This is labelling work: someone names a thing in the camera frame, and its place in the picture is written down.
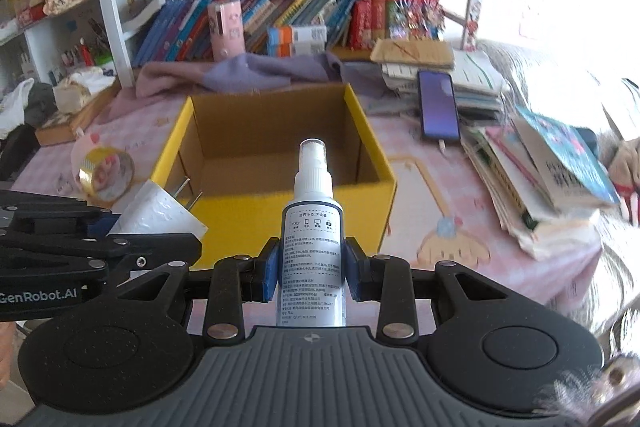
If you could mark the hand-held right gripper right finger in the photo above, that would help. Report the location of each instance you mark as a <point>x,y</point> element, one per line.
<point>356,274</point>

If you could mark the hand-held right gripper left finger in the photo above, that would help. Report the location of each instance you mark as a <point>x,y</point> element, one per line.
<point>270,274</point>

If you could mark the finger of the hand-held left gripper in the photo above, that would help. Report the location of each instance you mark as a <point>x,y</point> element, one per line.
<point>150,249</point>
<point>102,222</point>

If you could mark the white power adapter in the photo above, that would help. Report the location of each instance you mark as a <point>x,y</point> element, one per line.
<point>160,217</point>

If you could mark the clear tape roll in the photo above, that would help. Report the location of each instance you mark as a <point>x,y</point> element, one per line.
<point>105,174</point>

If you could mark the white spray bottle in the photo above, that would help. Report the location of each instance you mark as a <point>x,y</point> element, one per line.
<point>312,252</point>

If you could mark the yellow cardboard box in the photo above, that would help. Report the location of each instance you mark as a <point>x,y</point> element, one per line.
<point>280,157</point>

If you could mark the wooden tray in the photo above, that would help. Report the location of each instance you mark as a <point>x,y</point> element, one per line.
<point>70,114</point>

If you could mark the white plastic bag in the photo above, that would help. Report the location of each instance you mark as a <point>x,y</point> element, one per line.
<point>14,104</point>

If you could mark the small red bottle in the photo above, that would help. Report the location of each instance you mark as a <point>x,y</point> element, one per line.
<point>86,52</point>

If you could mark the smartphone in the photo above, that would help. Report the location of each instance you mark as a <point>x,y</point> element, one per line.
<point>439,106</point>

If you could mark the purple cloth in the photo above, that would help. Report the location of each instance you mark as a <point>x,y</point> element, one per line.
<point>240,74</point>

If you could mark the pile of paperback books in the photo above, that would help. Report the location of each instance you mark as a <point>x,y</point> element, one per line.
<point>540,182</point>

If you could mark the pink carton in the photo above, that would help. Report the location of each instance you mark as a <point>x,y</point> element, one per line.
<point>227,29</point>

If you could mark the brown cardboard notebook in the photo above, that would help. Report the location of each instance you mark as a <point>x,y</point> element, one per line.
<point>412,52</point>

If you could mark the orange and blue boxes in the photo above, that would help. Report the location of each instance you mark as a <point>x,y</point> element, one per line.
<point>296,41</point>

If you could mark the row of blue books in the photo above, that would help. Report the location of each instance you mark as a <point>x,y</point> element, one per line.
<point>240,24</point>

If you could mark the fluffy grey fur trim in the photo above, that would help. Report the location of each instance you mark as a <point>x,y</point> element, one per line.
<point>590,389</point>

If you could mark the red boxed books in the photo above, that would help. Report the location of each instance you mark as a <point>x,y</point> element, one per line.
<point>397,14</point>

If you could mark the beige plush toy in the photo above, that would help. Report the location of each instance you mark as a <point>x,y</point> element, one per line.
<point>625,167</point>

